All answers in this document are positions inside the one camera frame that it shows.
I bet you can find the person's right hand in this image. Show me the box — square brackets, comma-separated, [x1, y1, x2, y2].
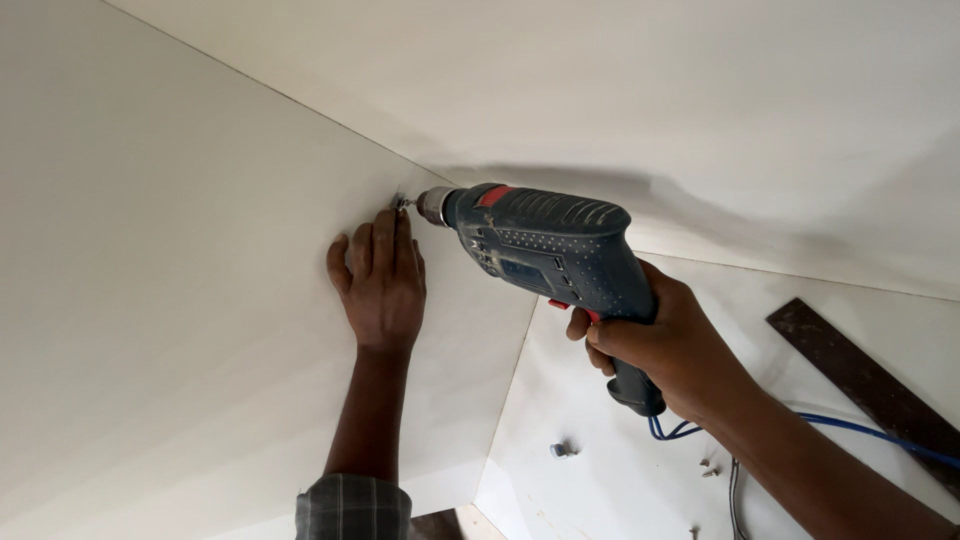
[566, 258, 760, 426]

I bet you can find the person's left hand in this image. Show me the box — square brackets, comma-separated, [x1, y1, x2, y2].
[327, 208, 427, 354]

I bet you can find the dark blue electric drill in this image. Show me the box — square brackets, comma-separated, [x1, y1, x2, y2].
[402, 183, 668, 418]

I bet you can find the white cabinet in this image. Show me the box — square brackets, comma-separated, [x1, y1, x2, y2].
[0, 0, 960, 540]

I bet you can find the dark flat wooden strip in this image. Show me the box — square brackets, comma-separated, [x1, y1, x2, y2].
[765, 297, 960, 501]

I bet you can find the grey plaid shirt sleeve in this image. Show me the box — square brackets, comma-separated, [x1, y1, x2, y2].
[294, 473, 414, 540]

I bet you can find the thin black cable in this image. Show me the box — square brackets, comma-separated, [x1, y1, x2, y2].
[726, 457, 750, 540]

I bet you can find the blue power cable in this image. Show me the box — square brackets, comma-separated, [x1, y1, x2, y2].
[648, 411, 960, 471]

